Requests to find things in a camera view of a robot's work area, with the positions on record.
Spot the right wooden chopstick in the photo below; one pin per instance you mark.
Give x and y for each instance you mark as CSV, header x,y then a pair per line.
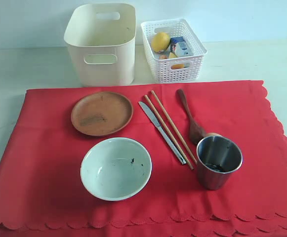
x,y
174,127

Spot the stainless steel cup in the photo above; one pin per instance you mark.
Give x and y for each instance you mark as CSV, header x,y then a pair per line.
x,y
218,157

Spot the silver table knife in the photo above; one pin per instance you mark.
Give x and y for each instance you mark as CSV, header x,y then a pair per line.
x,y
156,123

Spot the red scalloped table cloth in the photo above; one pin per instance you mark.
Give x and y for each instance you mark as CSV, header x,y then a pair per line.
x,y
41,193

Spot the left wooden chopstick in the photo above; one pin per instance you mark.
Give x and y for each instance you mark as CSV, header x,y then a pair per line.
x,y
167,130

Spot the blue white milk carton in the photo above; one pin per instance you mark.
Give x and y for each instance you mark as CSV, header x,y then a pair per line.
x,y
179,47

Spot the white ceramic bowl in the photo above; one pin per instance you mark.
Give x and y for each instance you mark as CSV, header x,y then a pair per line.
x,y
116,169

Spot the dark wooden spoon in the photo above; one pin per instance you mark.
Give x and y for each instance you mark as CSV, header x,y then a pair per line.
x,y
196,132

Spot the brown wooden plate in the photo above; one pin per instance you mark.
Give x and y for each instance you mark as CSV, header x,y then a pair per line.
x,y
101,113

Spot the yellow lemon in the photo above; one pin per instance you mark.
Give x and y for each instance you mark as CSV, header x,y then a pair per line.
x,y
160,42

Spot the brown egg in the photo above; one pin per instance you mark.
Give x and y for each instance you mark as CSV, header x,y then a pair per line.
x,y
212,134

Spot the white perforated plastic basket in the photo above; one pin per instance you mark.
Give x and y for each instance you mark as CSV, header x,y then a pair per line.
x,y
168,66

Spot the wooden chopstick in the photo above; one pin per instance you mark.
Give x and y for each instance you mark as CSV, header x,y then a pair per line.
x,y
167,130
174,127

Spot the cream plastic storage bin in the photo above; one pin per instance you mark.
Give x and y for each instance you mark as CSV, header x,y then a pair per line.
x,y
101,43

